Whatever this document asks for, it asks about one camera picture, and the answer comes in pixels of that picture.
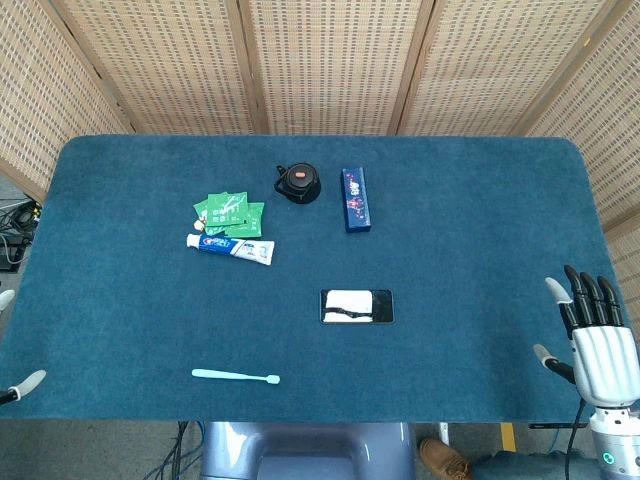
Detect woven bamboo screen panel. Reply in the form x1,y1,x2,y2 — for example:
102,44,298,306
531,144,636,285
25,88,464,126
49,0,269,135
238,0,436,135
0,0,135,201
514,0,640,341
388,0,619,137

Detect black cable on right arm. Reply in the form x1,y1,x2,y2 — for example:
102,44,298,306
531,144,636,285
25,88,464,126
563,399,589,480

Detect white blue toothpaste tube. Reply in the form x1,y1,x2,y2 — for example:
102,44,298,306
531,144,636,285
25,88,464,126
185,233,276,267

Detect blue-grey robot torso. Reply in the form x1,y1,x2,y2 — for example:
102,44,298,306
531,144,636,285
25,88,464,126
199,421,416,480

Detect blue rectangular carton box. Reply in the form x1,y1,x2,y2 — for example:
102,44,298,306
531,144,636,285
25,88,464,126
340,166,374,234

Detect teal table cloth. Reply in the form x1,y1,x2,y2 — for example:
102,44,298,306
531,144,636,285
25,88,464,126
0,133,640,422

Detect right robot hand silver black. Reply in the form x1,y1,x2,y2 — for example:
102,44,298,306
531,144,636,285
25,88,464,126
532,264,640,407

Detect black cables under table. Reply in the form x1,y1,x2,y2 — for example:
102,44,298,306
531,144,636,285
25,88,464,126
147,421,207,480

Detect green sachet small print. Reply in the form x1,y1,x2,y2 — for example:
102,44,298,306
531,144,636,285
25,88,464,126
225,201,266,239

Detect smartphone with teal case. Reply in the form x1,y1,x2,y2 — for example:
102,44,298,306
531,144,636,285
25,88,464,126
319,288,394,326

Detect brown leather shoe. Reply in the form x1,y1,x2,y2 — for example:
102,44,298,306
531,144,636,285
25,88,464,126
418,437,474,480

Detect black floor cable bundle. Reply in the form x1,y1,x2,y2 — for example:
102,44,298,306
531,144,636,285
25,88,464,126
0,197,44,274

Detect green sachet large white print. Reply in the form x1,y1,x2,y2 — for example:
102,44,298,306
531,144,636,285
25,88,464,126
193,191,250,227

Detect light blue toothbrush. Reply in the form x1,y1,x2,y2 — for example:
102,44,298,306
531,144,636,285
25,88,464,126
191,368,281,386

